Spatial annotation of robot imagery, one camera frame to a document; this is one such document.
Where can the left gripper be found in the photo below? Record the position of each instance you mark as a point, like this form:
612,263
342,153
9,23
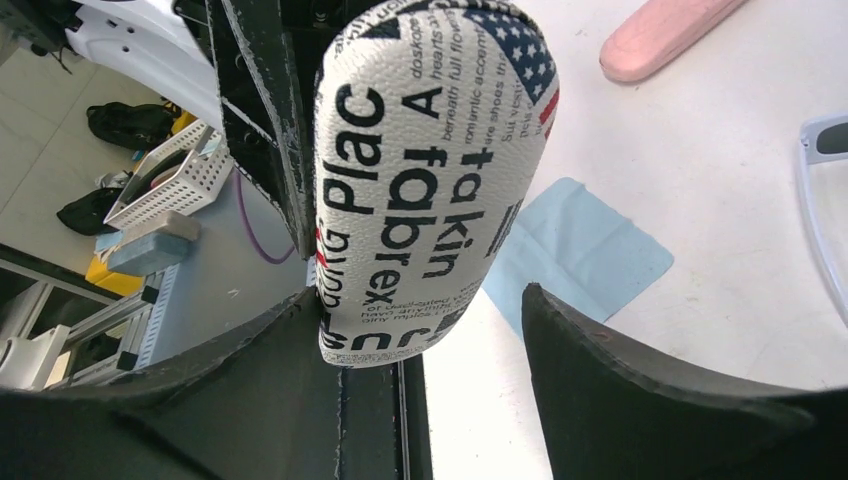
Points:
258,50

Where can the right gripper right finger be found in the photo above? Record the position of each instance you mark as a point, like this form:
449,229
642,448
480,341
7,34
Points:
612,407

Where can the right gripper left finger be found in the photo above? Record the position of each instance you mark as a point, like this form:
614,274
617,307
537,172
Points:
256,402

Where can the white frame sunglasses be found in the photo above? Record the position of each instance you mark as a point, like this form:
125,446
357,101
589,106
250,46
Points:
821,181

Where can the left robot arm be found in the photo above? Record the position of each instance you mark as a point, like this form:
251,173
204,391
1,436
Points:
165,45

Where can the white perforated basket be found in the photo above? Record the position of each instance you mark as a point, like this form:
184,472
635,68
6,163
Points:
183,174

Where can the grey blue foam block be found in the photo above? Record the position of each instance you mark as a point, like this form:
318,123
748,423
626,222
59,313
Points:
154,245

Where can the left blue cleaning cloth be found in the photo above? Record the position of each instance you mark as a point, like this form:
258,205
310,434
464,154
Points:
577,248

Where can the pink glasses case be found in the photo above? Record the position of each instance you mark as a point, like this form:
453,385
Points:
657,33

